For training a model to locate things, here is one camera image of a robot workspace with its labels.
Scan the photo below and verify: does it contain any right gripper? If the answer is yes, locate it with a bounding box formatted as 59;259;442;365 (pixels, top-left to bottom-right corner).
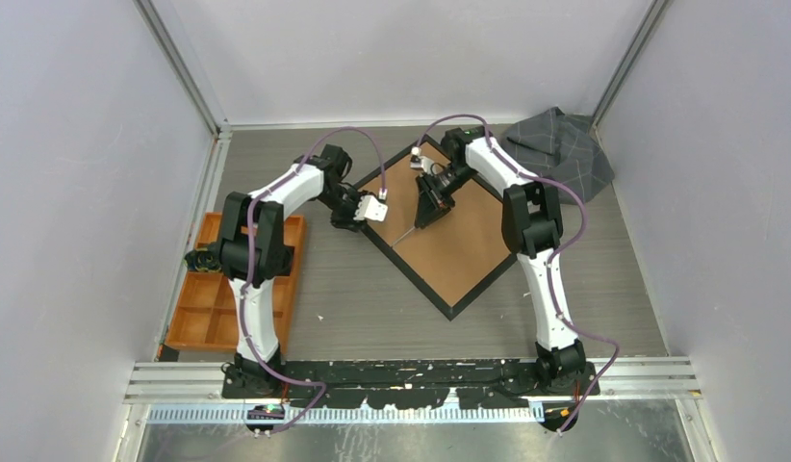
414;165;476;231

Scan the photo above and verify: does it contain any black picture frame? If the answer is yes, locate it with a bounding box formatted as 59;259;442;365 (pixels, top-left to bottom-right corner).
363;147;517;321

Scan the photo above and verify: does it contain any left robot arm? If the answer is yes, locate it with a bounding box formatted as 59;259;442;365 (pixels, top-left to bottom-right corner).
215;144;388;398

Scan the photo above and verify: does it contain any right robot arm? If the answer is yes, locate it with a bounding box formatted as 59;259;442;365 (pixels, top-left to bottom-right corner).
410;127;587;396

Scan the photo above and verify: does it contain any grey checked cloth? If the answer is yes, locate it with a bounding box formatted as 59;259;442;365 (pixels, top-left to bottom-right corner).
499;107;615;203

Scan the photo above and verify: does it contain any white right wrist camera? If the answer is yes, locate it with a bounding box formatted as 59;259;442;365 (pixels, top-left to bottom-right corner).
409;146;443;175

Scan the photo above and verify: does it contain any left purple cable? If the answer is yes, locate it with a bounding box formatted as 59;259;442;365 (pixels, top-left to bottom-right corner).
239;126;391;437

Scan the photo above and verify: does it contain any purple cable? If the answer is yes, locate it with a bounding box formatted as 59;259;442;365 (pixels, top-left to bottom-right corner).
239;126;391;437
416;114;622;436

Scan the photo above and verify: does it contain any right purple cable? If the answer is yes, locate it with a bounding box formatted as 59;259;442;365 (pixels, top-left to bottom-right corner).
416;114;622;436

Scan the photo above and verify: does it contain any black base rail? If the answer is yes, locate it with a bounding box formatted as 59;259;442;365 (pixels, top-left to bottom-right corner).
220;358;600;410

